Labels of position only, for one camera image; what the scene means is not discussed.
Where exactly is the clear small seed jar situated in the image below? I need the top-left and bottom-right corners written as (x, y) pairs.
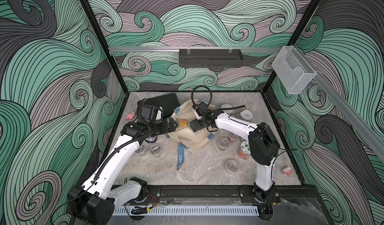
top-left (225, 160), bottom-right (239, 174)

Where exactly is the white mesh wall basket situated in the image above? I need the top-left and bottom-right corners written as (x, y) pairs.
top-left (272, 45), bottom-right (317, 94)

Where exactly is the green lid seed jar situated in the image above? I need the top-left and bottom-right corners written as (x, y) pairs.
top-left (237, 141), bottom-right (251, 160)

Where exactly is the cream canvas tote bag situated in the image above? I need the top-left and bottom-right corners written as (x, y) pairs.
top-left (166, 99), bottom-right (216, 171)

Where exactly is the black wall shelf tray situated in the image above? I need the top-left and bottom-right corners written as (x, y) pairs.
top-left (179, 48), bottom-right (244, 69)

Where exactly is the white slotted cable duct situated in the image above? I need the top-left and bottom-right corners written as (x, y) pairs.
top-left (112, 205), bottom-right (260, 217)

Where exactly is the orange label jar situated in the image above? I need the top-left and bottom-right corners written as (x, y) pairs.
top-left (177, 119), bottom-right (189, 129)

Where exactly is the purple yellow label seed can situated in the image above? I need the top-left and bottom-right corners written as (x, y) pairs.
top-left (145, 136), bottom-right (158, 144)

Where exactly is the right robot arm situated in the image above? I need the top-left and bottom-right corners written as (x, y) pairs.
top-left (190, 85), bottom-right (288, 199)

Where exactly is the black ribbed hard case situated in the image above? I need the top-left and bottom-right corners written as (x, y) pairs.
top-left (138, 93), bottom-right (180, 118)

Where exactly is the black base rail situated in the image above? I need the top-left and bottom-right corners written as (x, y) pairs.
top-left (128, 185), bottom-right (320, 205)

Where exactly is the pink toy pig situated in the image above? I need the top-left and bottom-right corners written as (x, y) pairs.
top-left (126, 111), bottom-right (136, 121)

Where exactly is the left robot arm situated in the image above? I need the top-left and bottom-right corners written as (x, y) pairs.
top-left (64, 104), bottom-right (178, 225)

